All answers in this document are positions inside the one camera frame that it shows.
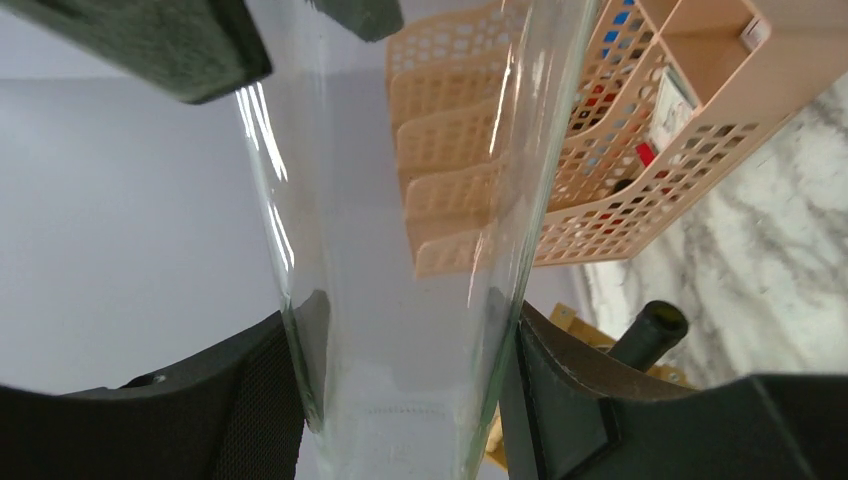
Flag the wooden lattice wine rack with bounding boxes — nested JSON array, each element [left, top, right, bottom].
[[496, 304, 694, 479]]

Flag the peach plastic file organizer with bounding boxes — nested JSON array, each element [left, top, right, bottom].
[[386, 1, 847, 277]]

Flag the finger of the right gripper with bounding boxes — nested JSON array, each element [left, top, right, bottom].
[[312, 0, 405, 43], [1, 0, 273, 105]]

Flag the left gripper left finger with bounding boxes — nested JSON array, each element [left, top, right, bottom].
[[1, 314, 305, 479]]

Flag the frosted clear bottle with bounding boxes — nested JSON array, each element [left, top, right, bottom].
[[236, 1, 599, 479]]

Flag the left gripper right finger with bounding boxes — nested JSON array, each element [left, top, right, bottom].
[[500, 301, 848, 480]]

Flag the green wine bottle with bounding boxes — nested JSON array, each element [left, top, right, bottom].
[[607, 300, 689, 372]]

